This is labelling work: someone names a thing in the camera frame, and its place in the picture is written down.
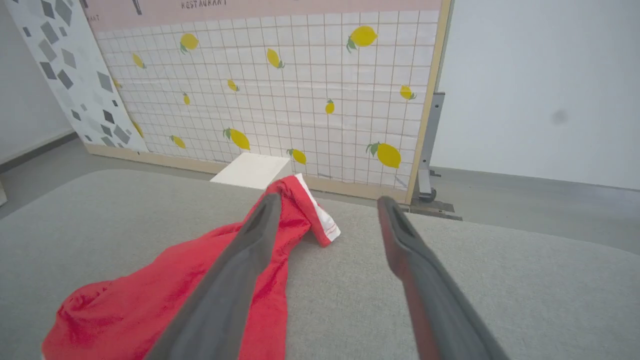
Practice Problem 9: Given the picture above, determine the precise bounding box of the white box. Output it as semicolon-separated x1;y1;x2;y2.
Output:
210;152;293;191

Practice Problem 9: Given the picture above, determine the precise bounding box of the white grey terrazzo pattern panel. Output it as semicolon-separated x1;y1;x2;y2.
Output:
5;0;150;154

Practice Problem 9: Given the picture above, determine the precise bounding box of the grey metal panel stand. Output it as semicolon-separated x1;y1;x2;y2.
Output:
417;91;446;203

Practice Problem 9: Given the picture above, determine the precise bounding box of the large dark floor plate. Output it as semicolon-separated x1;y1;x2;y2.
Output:
407;199;464;222

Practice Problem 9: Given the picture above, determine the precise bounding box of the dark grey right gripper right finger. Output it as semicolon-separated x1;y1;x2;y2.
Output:
377;195;511;360

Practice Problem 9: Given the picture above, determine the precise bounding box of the red garment with white trim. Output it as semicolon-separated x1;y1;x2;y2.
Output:
41;173;342;360

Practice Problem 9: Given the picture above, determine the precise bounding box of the lemon print grid partition panel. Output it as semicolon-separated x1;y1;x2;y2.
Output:
80;0;454;205

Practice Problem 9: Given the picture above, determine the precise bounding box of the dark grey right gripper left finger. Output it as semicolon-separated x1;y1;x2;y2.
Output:
145;192;283;360

